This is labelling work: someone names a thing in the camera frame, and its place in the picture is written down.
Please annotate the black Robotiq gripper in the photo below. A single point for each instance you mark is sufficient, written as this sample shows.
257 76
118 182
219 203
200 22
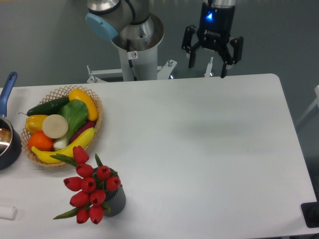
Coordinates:
214 33

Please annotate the red tulip bouquet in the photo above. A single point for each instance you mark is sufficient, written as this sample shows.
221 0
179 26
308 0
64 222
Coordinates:
83 184

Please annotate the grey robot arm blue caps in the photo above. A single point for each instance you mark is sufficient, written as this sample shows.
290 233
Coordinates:
136 33

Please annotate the dark grey ribbed vase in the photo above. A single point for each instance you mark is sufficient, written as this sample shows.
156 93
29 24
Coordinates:
109 194

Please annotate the white furniture leg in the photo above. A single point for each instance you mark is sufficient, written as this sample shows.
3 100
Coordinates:
310 111

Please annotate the yellow squash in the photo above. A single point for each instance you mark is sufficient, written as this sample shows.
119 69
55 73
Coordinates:
78 94

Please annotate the purple eggplant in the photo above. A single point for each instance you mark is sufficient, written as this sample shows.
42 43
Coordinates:
86 126

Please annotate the green bok choy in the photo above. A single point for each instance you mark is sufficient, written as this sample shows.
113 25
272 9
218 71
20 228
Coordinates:
76 114

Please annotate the yellow banana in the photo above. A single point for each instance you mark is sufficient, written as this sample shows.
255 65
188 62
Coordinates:
83 140

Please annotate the green cucumber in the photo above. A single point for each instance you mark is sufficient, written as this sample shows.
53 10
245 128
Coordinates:
47 108

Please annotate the beige round disc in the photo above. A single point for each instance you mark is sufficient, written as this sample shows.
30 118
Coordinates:
55 126

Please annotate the black device at table edge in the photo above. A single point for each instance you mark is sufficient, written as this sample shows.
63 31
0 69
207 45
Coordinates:
311 214

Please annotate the yellow bell pepper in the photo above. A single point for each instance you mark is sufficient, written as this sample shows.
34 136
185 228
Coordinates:
34 123

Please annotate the orange fruit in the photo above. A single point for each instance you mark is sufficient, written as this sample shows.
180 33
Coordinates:
41 142

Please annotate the white cylinder object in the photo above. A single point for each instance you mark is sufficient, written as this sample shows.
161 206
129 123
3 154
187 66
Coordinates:
8 212

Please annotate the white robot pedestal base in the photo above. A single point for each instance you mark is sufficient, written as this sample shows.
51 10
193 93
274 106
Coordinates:
136 66

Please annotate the dark saucepan blue handle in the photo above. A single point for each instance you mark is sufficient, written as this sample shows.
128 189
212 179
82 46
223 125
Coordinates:
10 143

